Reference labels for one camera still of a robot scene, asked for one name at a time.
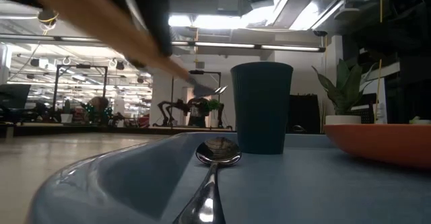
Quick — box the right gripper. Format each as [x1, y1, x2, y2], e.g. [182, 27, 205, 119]
[350, 15, 431, 59]

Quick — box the fork with peach handle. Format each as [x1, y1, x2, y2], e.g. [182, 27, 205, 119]
[22, 0, 229, 99]

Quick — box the shiny metal spoon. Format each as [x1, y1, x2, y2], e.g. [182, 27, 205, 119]
[173, 136, 242, 224]

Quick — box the dark green ribbed cup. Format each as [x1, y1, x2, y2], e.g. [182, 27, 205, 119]
[230, 61, 294, 155]

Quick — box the orange round plate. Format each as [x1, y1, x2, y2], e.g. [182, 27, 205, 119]
[323, 122, 431, 170]

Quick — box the blue plastic tray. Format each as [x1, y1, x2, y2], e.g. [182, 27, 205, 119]
[28, 131, 431, 224]

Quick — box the long dark background workbench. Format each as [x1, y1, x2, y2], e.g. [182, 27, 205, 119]
[0, 121, 236, 138]

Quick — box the snake plant in white pot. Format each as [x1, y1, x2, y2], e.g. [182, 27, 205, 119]
[311, 58, 380, 125]

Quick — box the small white container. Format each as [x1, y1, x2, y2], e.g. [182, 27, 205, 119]
[372, 102, 388, 124]

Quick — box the small white green object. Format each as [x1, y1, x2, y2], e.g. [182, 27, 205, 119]
[408, 115, 431, 126]

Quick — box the small potted plant white pot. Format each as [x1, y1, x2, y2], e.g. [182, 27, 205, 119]
[205, 98, 222, 128]
[60, 99, 73, 124]

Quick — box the long ceiling light bar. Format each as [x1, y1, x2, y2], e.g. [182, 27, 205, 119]
[0, 34, 327, 52]

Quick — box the black cabinet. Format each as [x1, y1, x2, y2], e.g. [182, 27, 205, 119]
[289, 94, 321, 134]

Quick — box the black computer monitor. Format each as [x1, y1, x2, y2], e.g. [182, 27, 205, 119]
[0, 83, 32, 110]

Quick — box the black overhead camera frame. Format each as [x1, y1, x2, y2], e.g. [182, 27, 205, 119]
[53, 64, 109, 124]
[170, 69, 222, 128]

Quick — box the black ceiling device yellow cable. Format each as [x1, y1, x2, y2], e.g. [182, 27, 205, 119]
[36, 8, 60, 26]

